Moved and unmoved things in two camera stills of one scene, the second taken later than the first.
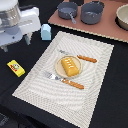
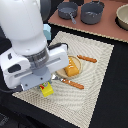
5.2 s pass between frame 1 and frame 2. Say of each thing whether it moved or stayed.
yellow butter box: moved
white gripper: moved
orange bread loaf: stayed
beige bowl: stayed
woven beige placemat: stayed
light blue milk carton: stayed
